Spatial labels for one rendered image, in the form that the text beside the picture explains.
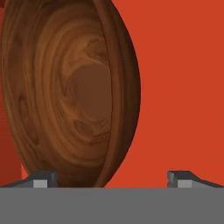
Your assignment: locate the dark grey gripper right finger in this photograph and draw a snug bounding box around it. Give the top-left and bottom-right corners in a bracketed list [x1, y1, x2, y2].
[166, 170, 224, 189]

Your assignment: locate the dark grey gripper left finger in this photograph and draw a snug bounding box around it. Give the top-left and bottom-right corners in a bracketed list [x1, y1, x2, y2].
[0, 171, 59, 189]

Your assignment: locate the brown wooden bowl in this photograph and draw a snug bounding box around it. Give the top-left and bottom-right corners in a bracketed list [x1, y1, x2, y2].
[0, 0, 142, 188]

